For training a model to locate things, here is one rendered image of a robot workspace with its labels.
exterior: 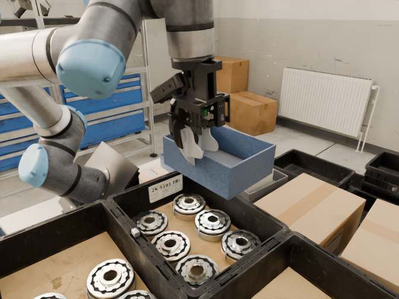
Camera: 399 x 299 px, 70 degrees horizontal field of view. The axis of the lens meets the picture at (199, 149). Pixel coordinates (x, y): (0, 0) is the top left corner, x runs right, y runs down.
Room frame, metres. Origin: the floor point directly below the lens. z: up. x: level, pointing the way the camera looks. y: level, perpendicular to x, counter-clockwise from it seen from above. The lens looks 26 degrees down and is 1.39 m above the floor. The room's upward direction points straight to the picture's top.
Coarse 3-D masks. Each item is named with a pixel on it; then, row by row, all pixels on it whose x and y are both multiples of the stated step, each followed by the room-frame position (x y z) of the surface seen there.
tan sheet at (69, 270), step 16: (96, 240) 0.58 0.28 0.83; (112, 240) 0.58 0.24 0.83; (64, 256) 0.53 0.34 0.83; (80, 256) 0.53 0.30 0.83; (96, 256) 0.53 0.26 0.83; (112, 256) 0.53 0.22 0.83; (16, 272) 0.48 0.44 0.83; (32, 272) 0.48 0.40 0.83; (48, 272) 0.48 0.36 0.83; (64, 272) 0.48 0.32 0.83; (80, 272) 0.48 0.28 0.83; (0, 288) 0.44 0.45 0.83; (16, 288) 0.44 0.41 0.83; (32, 288) 0.44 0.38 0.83; (48, 288) 0.44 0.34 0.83; (64, 288) 0.44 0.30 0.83; (80, 288) 0.44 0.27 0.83; (144, 288) 0.44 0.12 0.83
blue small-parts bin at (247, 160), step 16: (224, 128) 0.64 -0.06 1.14; (224, 144) 0.64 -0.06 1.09; (240, 144) 0.60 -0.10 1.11; (256, 144) 0.57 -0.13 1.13; (272, 144) 0.54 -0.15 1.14; (176, 160) 0.54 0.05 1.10; (208, 160) 0.47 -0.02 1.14; (224, 160) 0.59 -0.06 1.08; (240, 160) 0.59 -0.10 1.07; (256, 160) 0.49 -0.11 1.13; (272, 160) 0.53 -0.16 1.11; (192, 176) 0.51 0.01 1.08; (208, 176) 0.47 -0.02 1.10; (224, 176) 0.44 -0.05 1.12; (240, 176) 0.46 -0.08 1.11; (256, 176) 0.50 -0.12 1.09; (224, 192) 0.44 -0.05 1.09; (240, 192) 0.46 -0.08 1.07
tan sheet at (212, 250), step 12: (168, 204) 0.75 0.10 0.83; (168, 216) 0.69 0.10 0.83; (180, 228) 0.63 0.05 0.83; (192, 228) 0.63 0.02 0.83; (192, 240) 0.58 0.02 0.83; (204, 240) 0.58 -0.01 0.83; (192, 252) 0.54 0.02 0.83; (204, 252) 0.54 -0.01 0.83; (216, 252) 0.54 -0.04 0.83; (228, 264) 0.50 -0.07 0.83
